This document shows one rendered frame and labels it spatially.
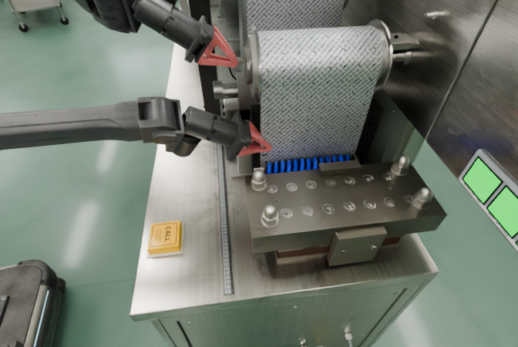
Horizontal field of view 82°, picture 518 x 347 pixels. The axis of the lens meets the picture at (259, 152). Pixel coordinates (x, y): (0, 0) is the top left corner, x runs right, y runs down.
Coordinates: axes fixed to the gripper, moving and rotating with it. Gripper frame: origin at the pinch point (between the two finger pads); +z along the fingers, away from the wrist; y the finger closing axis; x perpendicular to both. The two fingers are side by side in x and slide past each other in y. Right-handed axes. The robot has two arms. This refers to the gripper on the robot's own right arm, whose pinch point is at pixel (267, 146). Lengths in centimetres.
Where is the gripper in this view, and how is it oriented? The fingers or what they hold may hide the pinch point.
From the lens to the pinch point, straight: 68.8
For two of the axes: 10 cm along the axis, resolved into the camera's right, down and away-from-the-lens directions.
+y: 1.4, 6.8, -7.2
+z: 8.6, 2.8, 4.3
